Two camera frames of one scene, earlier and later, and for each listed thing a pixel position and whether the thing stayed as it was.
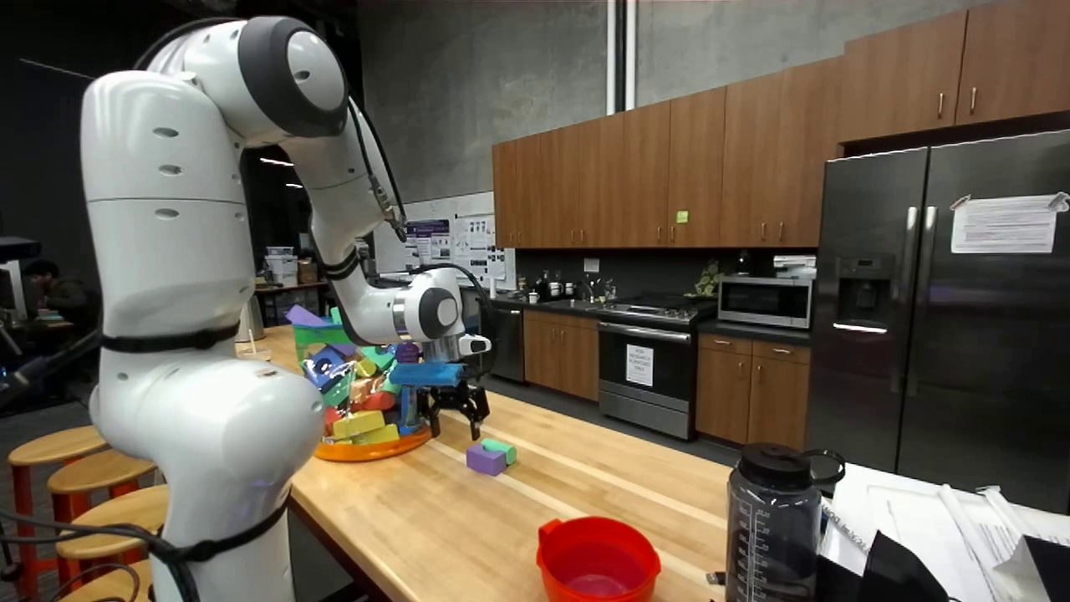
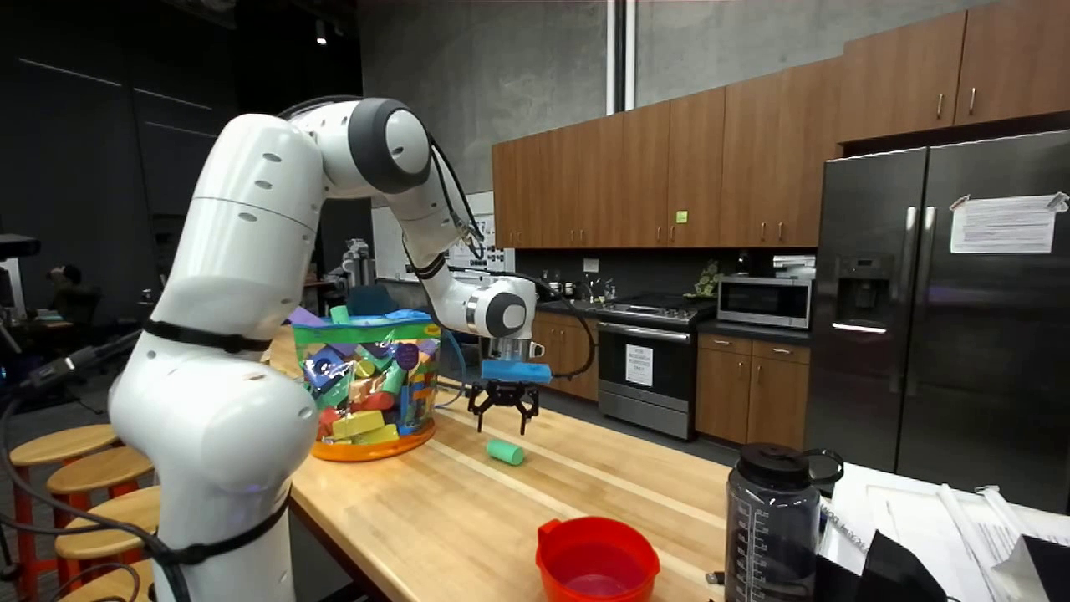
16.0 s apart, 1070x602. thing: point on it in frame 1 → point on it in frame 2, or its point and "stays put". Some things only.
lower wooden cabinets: x=746 y=385 stays put
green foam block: x=502 y=449 stays put
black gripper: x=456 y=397 → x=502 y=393
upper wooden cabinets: x=746 y=164 stays put
